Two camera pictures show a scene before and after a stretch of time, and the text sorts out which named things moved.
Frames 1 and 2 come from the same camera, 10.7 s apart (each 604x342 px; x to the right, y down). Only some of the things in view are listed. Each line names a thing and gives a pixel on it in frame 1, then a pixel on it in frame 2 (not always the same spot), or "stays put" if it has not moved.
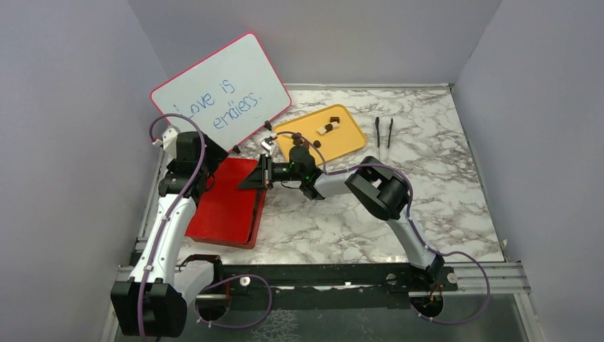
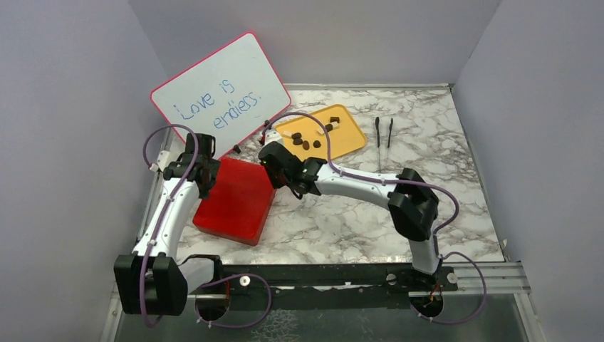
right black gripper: [257, 179] → [276, 184]
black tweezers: [390, 127] stays put
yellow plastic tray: [329, 134] stays put
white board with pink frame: [229, 95] stays put
